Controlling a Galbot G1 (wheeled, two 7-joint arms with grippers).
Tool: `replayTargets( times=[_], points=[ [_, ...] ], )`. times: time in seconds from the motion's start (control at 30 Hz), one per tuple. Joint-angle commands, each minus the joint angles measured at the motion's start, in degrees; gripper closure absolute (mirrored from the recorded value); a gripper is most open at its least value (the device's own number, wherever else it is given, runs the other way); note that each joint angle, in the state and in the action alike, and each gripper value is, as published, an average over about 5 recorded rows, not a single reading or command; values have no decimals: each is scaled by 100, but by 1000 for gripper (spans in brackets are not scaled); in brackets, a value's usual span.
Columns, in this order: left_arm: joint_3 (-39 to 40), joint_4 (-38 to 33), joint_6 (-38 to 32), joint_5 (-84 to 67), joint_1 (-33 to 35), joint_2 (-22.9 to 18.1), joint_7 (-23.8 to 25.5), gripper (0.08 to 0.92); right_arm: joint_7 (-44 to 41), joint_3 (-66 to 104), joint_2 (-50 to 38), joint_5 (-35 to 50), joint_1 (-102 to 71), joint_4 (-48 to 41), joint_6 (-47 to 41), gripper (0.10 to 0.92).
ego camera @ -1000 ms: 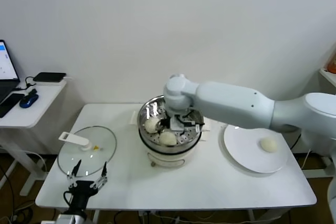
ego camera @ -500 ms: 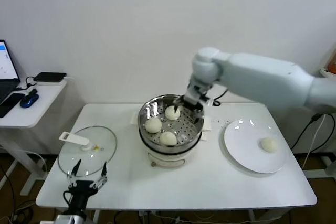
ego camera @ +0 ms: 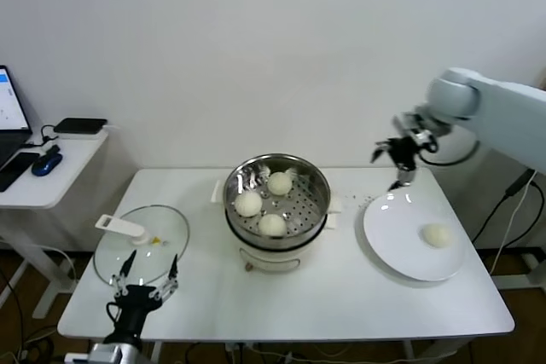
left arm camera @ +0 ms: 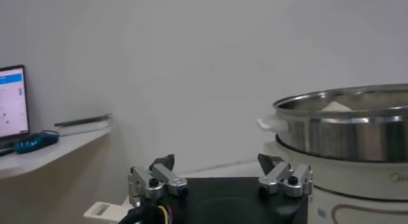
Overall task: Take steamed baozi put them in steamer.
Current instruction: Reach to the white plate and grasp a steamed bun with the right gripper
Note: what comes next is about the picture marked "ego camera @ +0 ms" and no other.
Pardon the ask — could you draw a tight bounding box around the black power cable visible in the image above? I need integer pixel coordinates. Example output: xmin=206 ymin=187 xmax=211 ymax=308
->
xmin=471 ymin=170 xmax=537 ymax=251

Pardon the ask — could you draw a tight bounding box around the stainless steel steamer basket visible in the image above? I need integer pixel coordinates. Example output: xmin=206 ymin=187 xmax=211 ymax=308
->
xmin=211 ymin=153 xmax=344 ymax=251

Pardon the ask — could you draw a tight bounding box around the blue computer mouse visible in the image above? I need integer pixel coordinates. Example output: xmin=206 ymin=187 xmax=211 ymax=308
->
xmin=30 ymin=153 xmax=63 ymax=177

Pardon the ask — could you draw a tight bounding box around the black laptop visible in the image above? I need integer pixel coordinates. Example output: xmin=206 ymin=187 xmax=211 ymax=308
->
xmin=0 ymin=65 xmax=33 ymax=169

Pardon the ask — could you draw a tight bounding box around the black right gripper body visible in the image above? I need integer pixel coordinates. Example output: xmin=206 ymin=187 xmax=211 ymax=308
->
xmin=391 ymin=134 xmax=426 ymax=171

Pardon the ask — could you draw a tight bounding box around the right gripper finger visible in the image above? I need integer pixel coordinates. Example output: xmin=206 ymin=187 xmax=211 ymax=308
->
xmin=369 ymin=138 xmax=397 ymax=164
xmin=386 ymin=169 xmax=415 ymax=192

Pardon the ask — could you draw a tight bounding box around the white round plate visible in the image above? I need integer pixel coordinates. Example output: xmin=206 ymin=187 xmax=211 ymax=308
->
xmin=362 ymin=192 xmax=466 ymax=283

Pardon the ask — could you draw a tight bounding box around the black flat drive box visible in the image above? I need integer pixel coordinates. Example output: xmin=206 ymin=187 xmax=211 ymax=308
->
xmin=53 ymin=118 xmax=108 ymax=136

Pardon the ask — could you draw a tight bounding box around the black USB adapter cable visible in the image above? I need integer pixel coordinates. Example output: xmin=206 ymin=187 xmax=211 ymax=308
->
xmin=40 ymin=124 xmax=60 ymax=156

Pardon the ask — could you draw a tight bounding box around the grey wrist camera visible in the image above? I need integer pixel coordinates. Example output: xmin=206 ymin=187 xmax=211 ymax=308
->
xmin=392 ymin=112 xmax=427 ymax=139

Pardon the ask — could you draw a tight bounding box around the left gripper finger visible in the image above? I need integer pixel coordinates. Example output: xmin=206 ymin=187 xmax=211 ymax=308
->
xmin=109 ymin=251 xmax=137 ymax=297
xmin=151 ymin=253 xmax=180 ymax=300

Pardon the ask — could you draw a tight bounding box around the white side table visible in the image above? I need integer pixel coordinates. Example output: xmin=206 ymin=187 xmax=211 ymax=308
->
xmin=0 ymin=127 xmax=110 ymax=321

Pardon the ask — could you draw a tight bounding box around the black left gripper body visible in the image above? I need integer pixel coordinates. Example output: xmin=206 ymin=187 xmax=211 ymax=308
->
xmin=113 ymin=286 xmax=166 ymax=339

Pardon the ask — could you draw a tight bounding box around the white steamed baozi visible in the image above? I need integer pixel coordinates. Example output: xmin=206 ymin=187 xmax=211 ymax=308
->
xmin=235 ymin=192 xmax=263 ymax=218
xmin=258 ymin=212 xmax=287 ymax=238
xmin=266 ymin=170 xmax=293 ymax=197
xmin=421 ymin=222 xmax=452 ymax=250

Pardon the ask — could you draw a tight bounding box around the white flat box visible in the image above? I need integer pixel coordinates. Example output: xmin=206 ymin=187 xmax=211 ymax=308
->
xmin=57 ymin=130 xmax=108 ymax=142

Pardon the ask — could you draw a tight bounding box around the black smartphone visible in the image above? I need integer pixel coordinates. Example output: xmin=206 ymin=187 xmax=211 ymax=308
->
xmin=0 ymin=152 xmax=39 ymax=193

